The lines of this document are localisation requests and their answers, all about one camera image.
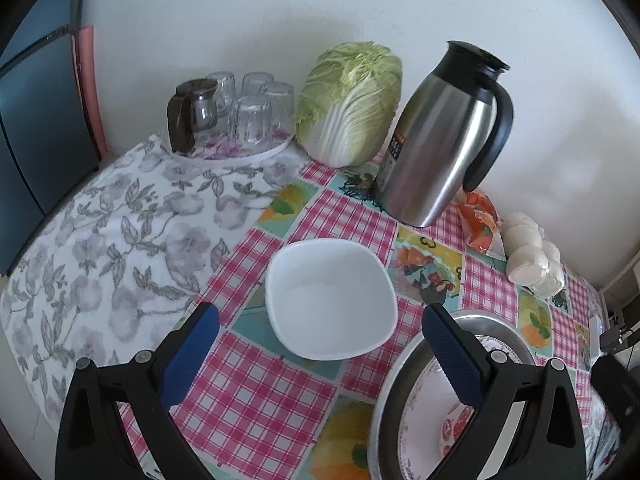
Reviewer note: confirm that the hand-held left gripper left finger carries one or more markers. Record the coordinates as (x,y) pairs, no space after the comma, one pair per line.
(190,355)

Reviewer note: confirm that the orange snack packet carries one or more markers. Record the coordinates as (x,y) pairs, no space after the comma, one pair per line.
(480,225)

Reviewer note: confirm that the pink checked printed tablecloth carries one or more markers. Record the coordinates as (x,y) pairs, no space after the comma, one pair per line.
(250,400)

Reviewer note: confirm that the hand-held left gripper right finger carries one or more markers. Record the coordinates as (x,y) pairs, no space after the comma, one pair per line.
(452,355)

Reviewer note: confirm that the stainless steel thermos jug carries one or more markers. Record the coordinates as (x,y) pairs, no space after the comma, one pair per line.
(440,145)

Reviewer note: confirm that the white square bowl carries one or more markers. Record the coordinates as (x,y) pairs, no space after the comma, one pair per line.
(330,300)

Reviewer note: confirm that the clear drinking glass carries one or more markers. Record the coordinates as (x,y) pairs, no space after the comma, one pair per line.
(223,87)
(252,120)
(256,85)
(280,102)

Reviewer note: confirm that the blue cabinet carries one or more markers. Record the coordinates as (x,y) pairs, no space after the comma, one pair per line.
(35,135)

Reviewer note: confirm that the napa cabbage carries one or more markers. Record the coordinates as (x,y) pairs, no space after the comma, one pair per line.
(350,105)

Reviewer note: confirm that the bag of white buns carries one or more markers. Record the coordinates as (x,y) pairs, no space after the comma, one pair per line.
(535,260)

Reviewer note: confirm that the round white floral tray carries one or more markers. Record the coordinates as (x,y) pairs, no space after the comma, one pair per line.
(250,152)

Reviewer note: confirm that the grey floral tablecloth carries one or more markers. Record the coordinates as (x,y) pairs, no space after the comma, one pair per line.
(125,240)

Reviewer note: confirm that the round stainless steel plate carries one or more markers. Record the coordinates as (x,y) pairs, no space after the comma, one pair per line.
(387,410)

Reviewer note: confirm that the pink vertical strip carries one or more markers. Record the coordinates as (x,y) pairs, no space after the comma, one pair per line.
(90,90)

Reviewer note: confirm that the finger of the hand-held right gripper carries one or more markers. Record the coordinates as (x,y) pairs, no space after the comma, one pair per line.
(617,395)

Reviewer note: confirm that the white plate with floral rim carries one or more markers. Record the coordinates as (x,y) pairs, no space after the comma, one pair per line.
(420,410)

